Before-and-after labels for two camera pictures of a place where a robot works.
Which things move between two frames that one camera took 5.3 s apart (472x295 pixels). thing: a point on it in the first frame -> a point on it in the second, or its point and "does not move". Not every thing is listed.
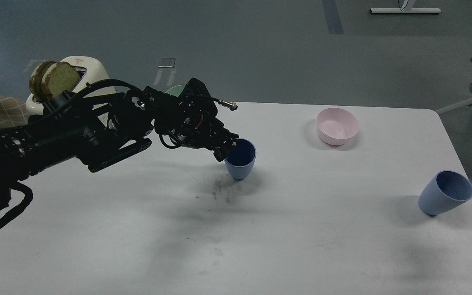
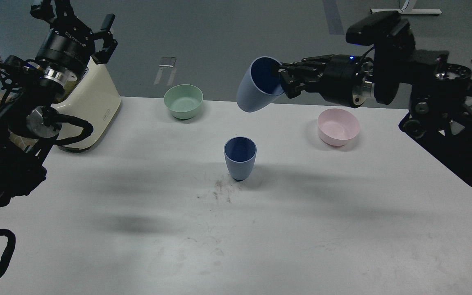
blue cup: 240,161 does not move
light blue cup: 446,189 -> 260,85
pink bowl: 335,125 does not move
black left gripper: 188,121 -> 70,43
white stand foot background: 405,10 does not move
